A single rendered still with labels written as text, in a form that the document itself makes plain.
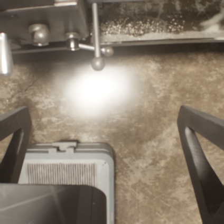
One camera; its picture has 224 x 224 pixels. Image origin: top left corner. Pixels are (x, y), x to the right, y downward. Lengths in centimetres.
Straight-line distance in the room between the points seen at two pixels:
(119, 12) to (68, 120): 69
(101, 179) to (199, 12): 87
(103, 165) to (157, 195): 53
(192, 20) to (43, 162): 93
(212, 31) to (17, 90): 108
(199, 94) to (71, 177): 90
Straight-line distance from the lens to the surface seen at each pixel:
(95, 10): 64
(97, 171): 103
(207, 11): 98
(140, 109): 124
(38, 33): 46
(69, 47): 64
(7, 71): 39
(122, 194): 138
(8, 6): 48
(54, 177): 107
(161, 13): 90
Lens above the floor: 121
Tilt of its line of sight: 85 degrees down
